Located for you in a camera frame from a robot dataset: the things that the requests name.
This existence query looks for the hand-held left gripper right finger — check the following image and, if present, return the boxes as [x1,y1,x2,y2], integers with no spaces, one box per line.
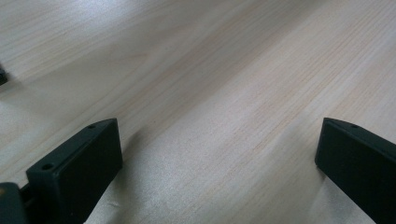
[314,117,396,224]

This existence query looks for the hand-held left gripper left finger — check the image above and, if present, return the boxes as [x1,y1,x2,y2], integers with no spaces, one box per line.
[25,118,123,224]

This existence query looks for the black two-tier shelf rack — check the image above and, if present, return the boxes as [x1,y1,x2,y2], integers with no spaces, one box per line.
[0,63,9,87]

